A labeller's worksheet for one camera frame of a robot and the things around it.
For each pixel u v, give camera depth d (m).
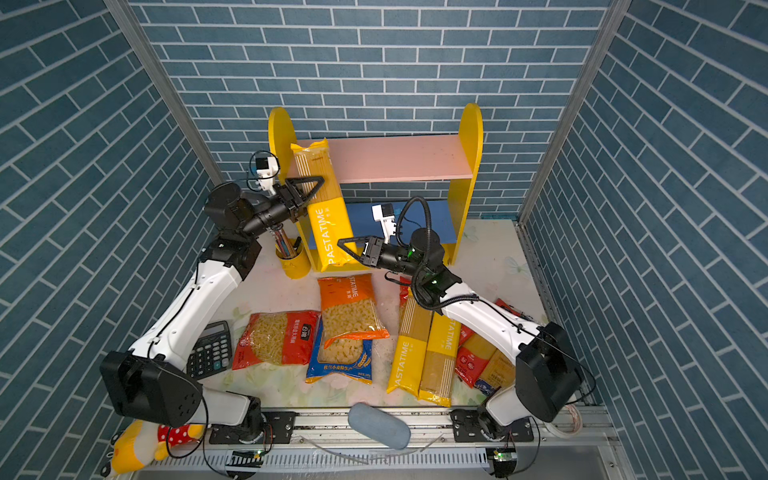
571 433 0.73
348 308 0.89
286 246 0.96
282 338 0.85
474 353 0.85
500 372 0.81
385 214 0.64
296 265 0.97
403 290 0.95
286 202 0.59
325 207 0.65
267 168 0.62
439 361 0.81
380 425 0.73
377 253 0.60
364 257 0.62
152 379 0.39
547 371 0.42
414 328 0.86
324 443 0.72
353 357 0.83
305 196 0.61
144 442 0.66
